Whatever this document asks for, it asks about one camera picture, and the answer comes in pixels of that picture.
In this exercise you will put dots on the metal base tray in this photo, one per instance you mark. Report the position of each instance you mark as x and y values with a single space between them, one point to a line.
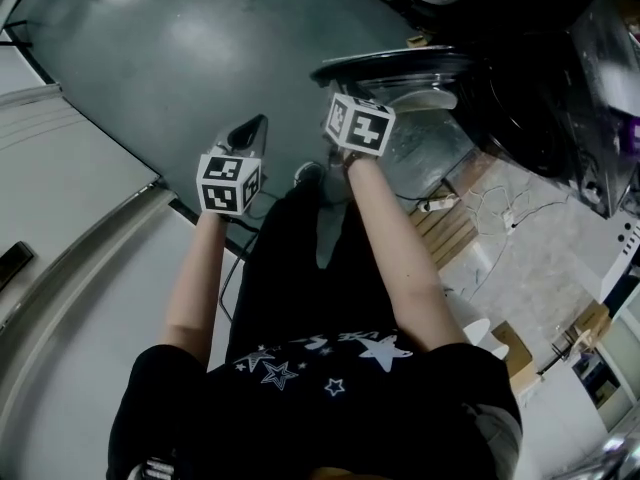
425 153

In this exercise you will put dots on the black trousers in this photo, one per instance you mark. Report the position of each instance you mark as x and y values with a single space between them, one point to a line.
295 278

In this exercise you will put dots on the grey shoe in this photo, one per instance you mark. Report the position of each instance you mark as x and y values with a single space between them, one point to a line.
307 172

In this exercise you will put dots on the black star print shirt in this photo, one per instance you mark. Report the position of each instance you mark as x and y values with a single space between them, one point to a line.
320 408

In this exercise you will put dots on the white round stool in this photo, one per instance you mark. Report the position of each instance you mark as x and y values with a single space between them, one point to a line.
477 330

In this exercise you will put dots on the person's left forearm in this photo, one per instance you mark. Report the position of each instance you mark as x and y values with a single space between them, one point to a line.
200 278

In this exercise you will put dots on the person's right forearm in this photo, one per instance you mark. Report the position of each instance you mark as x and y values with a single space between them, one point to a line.
395 263

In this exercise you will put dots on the wooden slat pallet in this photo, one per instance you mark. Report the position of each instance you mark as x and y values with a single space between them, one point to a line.
445 233

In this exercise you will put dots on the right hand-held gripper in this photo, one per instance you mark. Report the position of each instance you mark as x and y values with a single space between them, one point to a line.
361 127

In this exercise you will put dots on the flat black device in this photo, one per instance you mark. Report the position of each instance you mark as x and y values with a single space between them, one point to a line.
14 263

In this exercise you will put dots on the white power strip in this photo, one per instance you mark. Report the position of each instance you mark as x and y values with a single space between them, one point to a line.
439 202

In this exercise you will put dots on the round glass washing machine door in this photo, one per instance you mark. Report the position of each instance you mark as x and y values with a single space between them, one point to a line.
400 70

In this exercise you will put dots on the black washing machine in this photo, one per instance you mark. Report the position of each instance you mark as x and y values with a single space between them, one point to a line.
560 93

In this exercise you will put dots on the white plug adapter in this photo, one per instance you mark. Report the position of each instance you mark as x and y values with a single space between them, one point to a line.
511 219

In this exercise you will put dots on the brown cardboard box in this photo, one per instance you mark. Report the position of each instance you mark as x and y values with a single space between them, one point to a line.
515 353

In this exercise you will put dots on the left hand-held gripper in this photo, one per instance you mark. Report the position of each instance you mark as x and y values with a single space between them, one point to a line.
227 183

